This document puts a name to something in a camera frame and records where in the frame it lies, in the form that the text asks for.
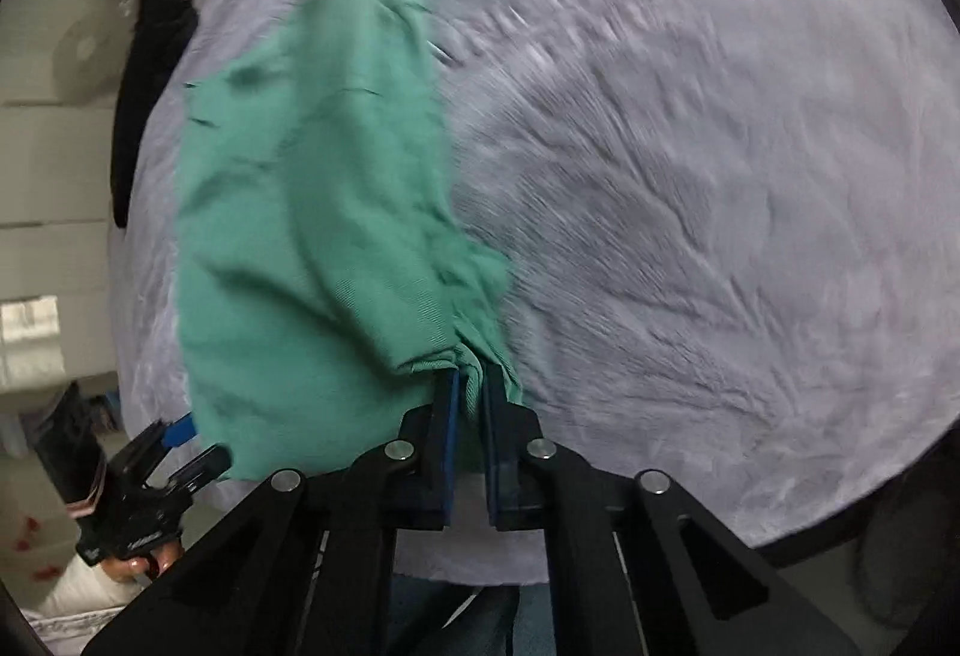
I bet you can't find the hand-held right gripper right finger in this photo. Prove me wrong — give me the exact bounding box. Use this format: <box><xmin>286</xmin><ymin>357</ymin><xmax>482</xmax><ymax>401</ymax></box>
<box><xmin>484</xmin><ymin>367</ymin><xmax>863</xmax><ymax>656</ymax></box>

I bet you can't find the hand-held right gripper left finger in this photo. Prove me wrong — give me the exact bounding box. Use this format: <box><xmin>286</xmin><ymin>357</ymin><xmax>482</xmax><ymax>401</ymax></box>
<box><xmin>82</xmin><ymin>367</ymin><xmax>462</xmax><ymax>656</ymax></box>

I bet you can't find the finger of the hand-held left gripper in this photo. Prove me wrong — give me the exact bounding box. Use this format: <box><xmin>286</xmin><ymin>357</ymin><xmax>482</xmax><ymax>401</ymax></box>
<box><xmin>154</xmin><ymin>411</ymin><xmax>198</xmax><ymax>453</ymax></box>
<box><xmin>169</xmin><ymin>444</ymin><xmax>232</xmax><ymax>493</ymax></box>

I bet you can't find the green shirt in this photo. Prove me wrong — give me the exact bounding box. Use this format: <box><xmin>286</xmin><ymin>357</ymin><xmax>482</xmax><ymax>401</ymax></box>
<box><xmin>174</xmin><ymin>0</ymin><xmax>526</xmax><ymax>481</ymax></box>

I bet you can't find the person's left forearm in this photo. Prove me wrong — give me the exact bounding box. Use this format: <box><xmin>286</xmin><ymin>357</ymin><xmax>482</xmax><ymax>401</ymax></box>
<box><xmin>30</xmin><ymin>562</ymin><xmax>143</xmax><ymax>619</ymax></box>

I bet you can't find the person's left hand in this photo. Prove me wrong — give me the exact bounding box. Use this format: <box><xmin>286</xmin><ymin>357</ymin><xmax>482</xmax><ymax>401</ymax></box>
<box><xmin>101</xmin><ymin>540</ymin><xmax>182</xmax><ymax>582</ymax></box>

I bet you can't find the dark object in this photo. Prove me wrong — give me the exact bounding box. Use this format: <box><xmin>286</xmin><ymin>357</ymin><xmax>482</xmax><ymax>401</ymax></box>
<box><xmin>34</xmin><ymin>382</ymin><xmax>110</xmax><ymax>514</ymax></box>

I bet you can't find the black garment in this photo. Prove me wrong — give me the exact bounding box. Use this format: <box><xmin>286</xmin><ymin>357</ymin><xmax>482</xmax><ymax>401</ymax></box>
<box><xmin>111</xmin><ymin>0</ymin><xmax>200</xmax><ymax>228</ymax></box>

